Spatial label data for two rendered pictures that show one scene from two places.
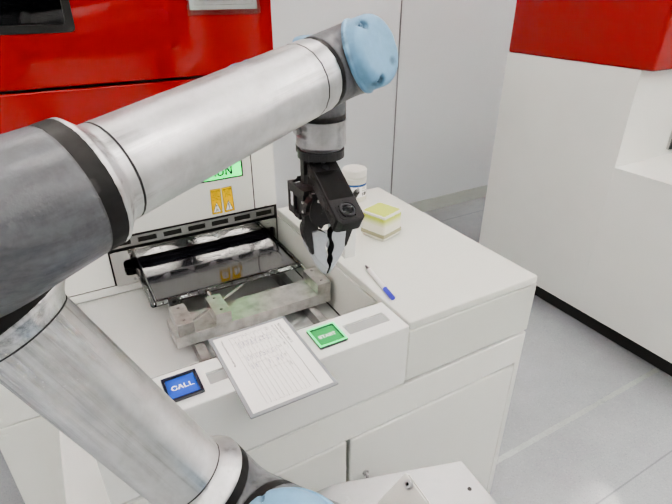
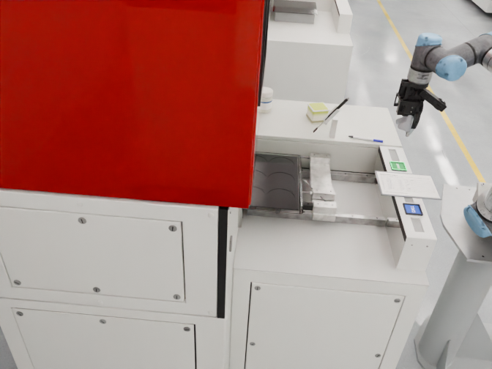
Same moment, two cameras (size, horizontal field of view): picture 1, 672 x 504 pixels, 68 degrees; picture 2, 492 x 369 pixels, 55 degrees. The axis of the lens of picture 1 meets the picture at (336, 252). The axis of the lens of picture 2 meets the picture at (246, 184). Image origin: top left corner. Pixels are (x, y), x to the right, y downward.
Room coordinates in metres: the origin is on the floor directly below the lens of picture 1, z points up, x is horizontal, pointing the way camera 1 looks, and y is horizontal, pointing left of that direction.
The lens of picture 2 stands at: (0.41, 1.59, 1.92)
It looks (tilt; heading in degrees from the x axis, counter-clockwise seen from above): 36 degrees down; 302
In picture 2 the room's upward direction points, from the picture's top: 3 degrees clockwise
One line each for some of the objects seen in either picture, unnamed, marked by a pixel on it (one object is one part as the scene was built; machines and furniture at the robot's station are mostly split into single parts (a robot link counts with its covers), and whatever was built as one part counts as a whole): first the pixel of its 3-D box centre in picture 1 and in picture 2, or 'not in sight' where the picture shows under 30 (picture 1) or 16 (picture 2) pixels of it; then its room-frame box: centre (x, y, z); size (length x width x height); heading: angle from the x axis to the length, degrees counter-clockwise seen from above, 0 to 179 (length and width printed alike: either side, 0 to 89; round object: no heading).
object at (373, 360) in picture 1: (264, 390); (400, 201); (0.66, 0.13, 0.89); 0.55 x 0.09 x 0.14; 120
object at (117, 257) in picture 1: (200, 249); (244, 180); (1.18, 0.36, 0.89); 0.44 x 0.02 x 0.10; 120
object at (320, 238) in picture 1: (312, 246); (405, 127); (0.73, 0.04, 1.14); 0.06 x 0.03 x 0.09; 30
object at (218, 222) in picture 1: (196, 226); not in sight; (1.19, 0.37, 0.96); 0.44 x 0.01 x 0.02; 120
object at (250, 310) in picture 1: (252, 309); (321, 187); (0.94, 0.19, 0.87); 0.36 x 0.08 x 0.03; 120
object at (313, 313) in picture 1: (300, 299); (312, 174); (1.03, 0.09, 0.84); 0.50 x 0.02 x 0.03; 30
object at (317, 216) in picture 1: (319, 183); (411, 97); (0.74, 0.03, 1.25); 0.09 x 0.08 x 0.12; 30
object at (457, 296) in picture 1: (389, 262); (321, 134); (1.11, -0.14, 0.89); 0.62 x 0.35 x 0.14; 30
